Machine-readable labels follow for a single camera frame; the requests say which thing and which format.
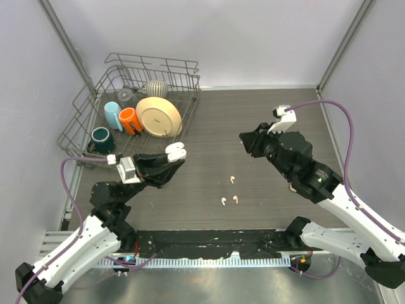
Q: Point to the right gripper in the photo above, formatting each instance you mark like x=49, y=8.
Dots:
x=253, y=141

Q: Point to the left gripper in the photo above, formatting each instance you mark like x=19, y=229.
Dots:
x=156, y=175

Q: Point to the white earbud charging case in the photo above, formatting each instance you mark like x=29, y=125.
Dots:
x=175, y=151

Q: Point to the pink earbud case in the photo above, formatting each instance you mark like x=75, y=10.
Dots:
x=292, y=188

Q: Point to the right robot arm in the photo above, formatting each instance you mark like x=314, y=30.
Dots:
x=377, y=246

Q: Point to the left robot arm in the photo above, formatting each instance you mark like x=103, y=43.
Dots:
x=104, y=231

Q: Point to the beige plate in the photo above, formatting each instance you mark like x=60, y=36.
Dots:
x=159, y=117

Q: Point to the dark green mug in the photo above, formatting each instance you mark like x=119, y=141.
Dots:
x=101, y=141

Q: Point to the orange mug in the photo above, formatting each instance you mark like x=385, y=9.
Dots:
x=130, y=122

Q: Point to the light blue mug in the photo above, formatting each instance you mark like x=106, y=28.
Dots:
x=111, y=113

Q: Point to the clear glass cup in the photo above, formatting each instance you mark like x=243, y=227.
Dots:
x=124, y=94

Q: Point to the striped ceramic cup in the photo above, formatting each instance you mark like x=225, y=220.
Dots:
x=155, y=88

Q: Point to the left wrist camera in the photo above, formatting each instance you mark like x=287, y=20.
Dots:
x=125, y=167

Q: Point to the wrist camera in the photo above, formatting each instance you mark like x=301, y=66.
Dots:
x=125, y=167
x=285, y=117

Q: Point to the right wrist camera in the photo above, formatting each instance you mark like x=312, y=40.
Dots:
x=285, y=117

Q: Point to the grey wire dish rack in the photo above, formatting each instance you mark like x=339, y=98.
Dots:
x=128, y=71

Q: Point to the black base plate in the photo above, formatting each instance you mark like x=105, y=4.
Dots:
x=212, y=244

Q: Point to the slotted cable duct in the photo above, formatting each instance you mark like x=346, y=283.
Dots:
x=234, y=261

